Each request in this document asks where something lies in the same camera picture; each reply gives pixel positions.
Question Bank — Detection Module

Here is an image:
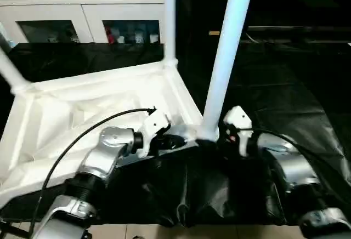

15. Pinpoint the white cabinet with glass doors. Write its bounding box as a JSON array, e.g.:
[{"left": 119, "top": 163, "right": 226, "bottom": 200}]
[{"left": 0, "top": 0, "right": 167, "bottom": 45}]

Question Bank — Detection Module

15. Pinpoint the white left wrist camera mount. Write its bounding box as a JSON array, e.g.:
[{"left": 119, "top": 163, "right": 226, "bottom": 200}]
[{"left": 137, "top": 110, "right": 171, "bottom": 160}]

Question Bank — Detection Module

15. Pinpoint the white plastic table leg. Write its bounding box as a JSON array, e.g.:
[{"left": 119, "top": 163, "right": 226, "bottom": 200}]
[
  {"left": 199, "top": 0, "right": 257, "bottom": 141},
  {"left": 163, "top": 0, "right": 178, "bottom": 69},
  {"left": 0, "top": 40, "right": 31, "bottom": 94}
]

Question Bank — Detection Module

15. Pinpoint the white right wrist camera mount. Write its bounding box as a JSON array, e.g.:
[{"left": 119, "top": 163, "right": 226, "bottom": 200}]
[{"left": 223, "top": 105, "right": 253, "bottom": 157}]

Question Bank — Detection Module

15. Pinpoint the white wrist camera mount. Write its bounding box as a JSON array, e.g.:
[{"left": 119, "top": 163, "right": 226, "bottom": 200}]
[
  {"left": 137, "top": 110, "right": 171, "bottom": 160},
  {"left": 223, "top": 105, "right": 253, "bottom": 157}
]

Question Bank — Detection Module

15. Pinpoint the black plastic mat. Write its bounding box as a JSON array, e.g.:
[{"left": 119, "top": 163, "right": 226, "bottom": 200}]
[{"left": 0, "top": 41, "right": 351, "bottom": 227}]

